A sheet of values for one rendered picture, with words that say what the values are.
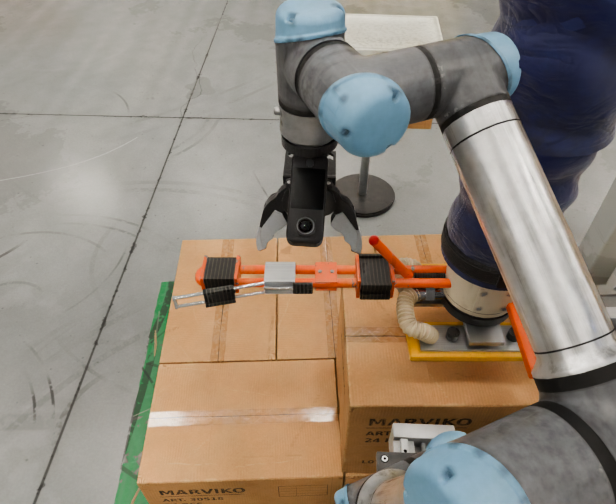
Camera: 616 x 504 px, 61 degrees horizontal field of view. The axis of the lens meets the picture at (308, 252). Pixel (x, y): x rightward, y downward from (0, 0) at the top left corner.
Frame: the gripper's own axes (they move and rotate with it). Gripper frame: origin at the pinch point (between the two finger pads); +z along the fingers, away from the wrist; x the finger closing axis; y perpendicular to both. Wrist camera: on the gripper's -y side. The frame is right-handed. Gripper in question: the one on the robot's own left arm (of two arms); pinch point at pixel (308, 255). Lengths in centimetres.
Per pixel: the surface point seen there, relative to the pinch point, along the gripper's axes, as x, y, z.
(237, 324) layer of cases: 28, 58, 98
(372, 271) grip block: -13.4, 26.3, 32.0
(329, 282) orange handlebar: -3.7, 22.9, 32.4
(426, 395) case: -28, 10, 58
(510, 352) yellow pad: -45, 14, 45
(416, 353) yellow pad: -24, 13, 45
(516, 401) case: -49, 9, 58
